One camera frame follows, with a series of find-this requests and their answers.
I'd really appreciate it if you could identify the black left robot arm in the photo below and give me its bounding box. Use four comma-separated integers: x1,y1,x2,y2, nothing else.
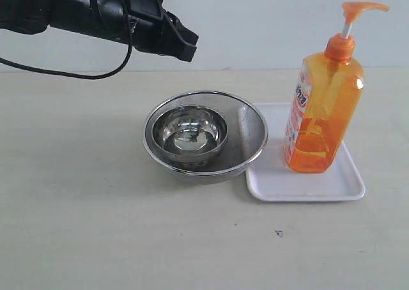
1,0,199,62

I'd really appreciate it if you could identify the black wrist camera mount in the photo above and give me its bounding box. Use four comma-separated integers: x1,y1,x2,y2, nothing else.
119,0,164,25

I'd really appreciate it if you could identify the large steel mesh basin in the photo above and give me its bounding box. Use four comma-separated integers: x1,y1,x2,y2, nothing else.
143,90,268,185

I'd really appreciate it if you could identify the white plastic tray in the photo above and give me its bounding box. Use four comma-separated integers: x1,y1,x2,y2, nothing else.
245,103,366,202

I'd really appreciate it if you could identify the orange pump soap bottle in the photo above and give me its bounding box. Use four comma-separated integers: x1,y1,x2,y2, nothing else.
283,1,389,173

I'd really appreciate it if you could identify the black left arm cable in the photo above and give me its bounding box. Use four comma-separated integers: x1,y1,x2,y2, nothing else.
0,0,135,80

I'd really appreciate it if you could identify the small stainless steel bowl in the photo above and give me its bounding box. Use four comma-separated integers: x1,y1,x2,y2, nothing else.
151,105,229,167

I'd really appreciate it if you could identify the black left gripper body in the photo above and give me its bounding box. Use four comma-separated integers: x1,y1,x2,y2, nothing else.
49,0,162,52

